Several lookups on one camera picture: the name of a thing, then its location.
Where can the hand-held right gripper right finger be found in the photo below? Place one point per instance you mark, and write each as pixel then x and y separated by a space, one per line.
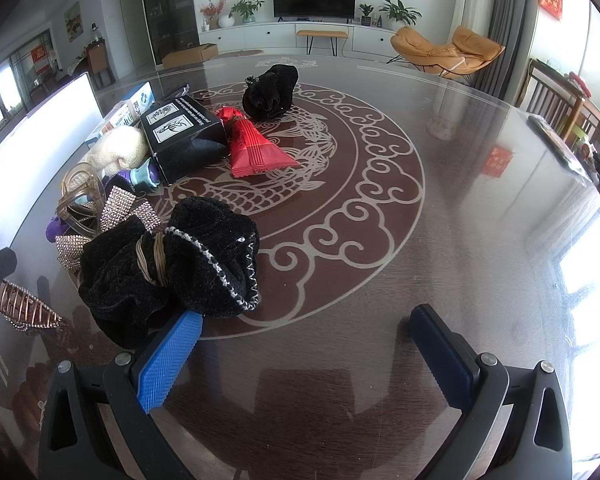
pixel 445 355

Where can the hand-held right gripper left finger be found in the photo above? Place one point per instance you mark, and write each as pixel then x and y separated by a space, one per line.
pixel 170 360

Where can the brown hair claw clip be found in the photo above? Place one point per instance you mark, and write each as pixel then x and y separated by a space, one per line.
pixel 25 307

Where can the large black velvet scrunchie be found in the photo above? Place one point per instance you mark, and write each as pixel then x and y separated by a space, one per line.
pixel 200 240

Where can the glass patterned desktop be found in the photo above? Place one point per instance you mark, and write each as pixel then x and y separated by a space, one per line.
pixel 480 220

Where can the clear amber hair claw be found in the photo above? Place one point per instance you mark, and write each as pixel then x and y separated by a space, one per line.
pixel 75 217

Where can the rhinestone bow hair clip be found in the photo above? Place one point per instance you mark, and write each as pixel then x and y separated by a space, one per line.
pixel 117 205

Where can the cream knit glove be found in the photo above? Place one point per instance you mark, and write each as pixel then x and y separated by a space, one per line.
pixel 117 150

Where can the teal purple hair claw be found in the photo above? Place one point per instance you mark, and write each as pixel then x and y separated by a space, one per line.
pixel 142 175

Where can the white printed carton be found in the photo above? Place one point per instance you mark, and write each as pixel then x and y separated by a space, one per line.
pixel 117 117

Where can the red window paper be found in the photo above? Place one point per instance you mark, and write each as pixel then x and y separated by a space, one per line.
pixel 40 58

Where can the black cardboard box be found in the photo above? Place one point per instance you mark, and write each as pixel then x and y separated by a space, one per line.
pixel 190 155

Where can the blue white carton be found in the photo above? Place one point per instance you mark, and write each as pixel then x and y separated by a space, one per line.
pixel 142 94

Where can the red foil packet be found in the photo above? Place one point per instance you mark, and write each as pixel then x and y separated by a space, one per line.
pixel 252 147

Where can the dark flat object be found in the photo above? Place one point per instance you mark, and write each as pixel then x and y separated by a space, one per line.
pixel 555 142

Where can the white door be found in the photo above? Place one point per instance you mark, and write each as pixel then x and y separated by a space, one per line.
pixel 129 25

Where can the dark wooden slatted chair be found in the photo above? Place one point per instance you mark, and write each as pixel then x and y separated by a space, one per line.
pixel 545 92

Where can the small black velvet scrunchie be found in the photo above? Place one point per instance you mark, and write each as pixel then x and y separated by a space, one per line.
pixel 272 92

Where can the dark glass cabinet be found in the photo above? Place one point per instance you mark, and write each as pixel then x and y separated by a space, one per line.
pixel 170 10

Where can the red cloth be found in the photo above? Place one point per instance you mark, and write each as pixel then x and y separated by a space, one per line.
pixel 580 84

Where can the orange lounge chair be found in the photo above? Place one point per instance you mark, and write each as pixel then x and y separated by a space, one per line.
pixel 430 50

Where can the red flower plant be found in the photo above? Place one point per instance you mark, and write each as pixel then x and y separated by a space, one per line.
pixel 211 10

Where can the white round vase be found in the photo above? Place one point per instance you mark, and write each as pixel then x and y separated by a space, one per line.
pixel 226 21

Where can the grey curtain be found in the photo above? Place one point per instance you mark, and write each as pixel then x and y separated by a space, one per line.
pixel 507 20

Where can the white television cabinet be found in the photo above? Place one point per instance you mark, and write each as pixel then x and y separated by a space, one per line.
pixel 275 35

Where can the wooden bench black legs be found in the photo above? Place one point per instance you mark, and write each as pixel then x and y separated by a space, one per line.
pixel 322 33

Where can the small plant dark pot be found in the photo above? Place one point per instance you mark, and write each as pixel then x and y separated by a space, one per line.
pixel 366 19

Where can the large green potted plant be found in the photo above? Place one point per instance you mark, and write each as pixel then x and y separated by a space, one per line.
pixel 397 10

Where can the green leafy potted plant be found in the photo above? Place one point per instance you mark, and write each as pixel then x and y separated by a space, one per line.
pixel 247 7

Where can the white sheer curtain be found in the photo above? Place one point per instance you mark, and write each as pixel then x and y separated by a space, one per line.
pixel 472 0

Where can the framed wall painting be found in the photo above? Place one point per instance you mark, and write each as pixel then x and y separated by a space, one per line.
pixel 73 21

